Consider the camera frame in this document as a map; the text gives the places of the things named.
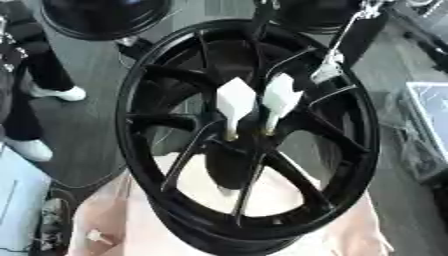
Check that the small white pin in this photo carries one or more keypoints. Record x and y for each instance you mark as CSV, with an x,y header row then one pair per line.
x,y
97,236

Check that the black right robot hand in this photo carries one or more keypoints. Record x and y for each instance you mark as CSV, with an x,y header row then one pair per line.
x,y
359,40

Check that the black spoked wheel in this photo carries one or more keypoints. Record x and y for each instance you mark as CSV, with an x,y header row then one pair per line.
x,y
230,168

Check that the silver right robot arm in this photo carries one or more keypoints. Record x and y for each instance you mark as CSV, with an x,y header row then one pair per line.
x,y
372,7

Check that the black round wheel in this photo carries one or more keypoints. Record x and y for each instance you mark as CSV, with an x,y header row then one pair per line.
x,y
105,20

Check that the person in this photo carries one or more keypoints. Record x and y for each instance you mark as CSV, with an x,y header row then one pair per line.
x,y
46,70

